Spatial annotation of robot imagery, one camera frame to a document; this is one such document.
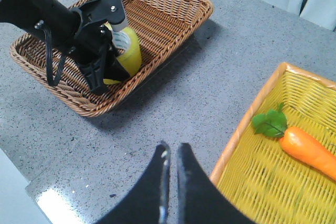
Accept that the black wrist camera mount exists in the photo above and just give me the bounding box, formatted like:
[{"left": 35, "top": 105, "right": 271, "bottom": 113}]
[{"left": 101, "top": 0, "right": 128, "bottom": 32}]

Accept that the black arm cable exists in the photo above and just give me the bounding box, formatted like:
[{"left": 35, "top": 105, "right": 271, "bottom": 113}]
[{"left": 34, "top": 0, "right": 96, "bottom": 87}]

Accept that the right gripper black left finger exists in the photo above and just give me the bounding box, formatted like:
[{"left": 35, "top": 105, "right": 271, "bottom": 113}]
[{"left": 97, "top": 142, "right": 171, "bottom": 223}]

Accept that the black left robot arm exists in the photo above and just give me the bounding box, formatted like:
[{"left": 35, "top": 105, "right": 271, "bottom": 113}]
[{"left": 1, "top": 0, "right": 131, "bottom": 95}]

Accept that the yellow tape roll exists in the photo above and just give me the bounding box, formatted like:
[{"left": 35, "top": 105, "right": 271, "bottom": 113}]
[{"left": 103, "top": 23, "right": 142, "bottom": 85}]

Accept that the orange toy carrot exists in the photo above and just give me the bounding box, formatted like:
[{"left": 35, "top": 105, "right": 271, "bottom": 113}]
[{"left": 251, "top": 102, "right": 335, "bottom": 180}]

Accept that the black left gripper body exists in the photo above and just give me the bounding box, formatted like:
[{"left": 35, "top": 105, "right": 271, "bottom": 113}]
[{"left": 70, "top": 0, "right": 112, "bottom": 64}]

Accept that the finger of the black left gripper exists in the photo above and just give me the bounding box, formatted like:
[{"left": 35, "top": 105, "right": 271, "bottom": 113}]
[
  {"left": 78, "top": 42, "right": 108, "bottom": 95},
  {"left": 103, "top": 41, "right": 130, "bottom": 81}
]

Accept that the brown wicker basket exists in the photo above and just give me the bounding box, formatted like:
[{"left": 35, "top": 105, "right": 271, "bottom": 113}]
[{"left": 9, "top": 0, "right": 215, "bottom": 118}]

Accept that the yellow woven basket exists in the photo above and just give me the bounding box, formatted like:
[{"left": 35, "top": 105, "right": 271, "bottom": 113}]
[{"left": 211, "top": 62, "right": 335, "bottom": 223}]

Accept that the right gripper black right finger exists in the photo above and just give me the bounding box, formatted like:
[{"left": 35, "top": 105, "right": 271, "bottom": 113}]
[{"left": 177, "top": 143, "right": 253, "bottom": 223}]

